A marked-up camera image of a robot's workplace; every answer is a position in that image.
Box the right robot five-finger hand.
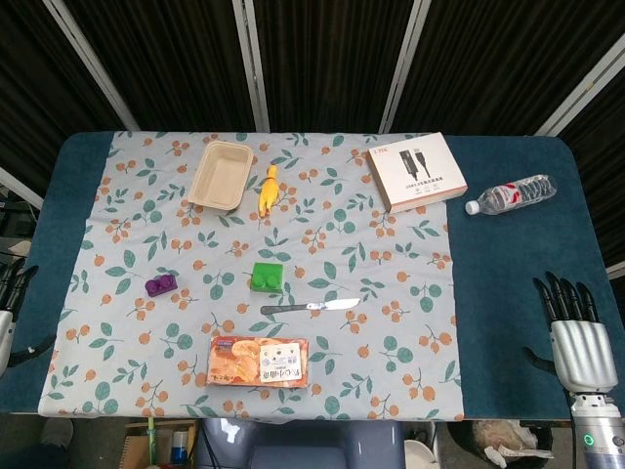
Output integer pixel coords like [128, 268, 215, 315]
[522, 272, 619, 395]

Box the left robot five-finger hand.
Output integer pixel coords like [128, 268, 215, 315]
[0, 258, 53, 377]

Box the purple toy block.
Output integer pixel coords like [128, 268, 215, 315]
[145, 274, 178, 299]

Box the floral print tablecloth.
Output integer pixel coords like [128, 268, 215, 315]
[37, 129, 465, 422]

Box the green toy block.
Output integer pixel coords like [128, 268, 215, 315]
[250, 261, 284, 294]

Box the dark blue table cover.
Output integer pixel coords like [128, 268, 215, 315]
[0, 130, 625, 421]

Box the black trash bag bin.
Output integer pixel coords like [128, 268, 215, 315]
[447, 419, 556, 469]

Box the brown cardboard box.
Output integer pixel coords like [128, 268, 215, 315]
[124, 422, 197, 469]

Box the clear plastic water bottle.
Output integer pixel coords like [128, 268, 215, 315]
[464, 173, 559, 216]

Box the white plastic bucket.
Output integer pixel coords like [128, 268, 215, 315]
[403, 439, 437, 469]

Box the blue and white bottle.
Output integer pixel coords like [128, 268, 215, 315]
[170, 429, 189, 463]

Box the orange cookie box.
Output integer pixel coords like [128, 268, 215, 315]
[204, 335, 311, 388]

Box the beige food tray container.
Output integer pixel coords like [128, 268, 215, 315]
[187, 141, 255, 211]

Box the metal table knife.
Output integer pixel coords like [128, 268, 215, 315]
[260, 297, 361, 317]

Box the blue-grey robot torso base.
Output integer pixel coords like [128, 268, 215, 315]
[194, 417, 406, 469]

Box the yellow rubber chicken toy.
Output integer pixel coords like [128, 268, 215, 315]
[257, 164, 280, 218]

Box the white partition frame post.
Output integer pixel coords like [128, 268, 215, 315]
[231, 0, 271, 133]
[42, 0, 141, 132]
[0, 167, 46, 212]
[533, 36, 625, 137]
[379, 0, 432, 133]

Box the white cable product box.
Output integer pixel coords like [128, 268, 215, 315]
[366, 131, 469, 214]

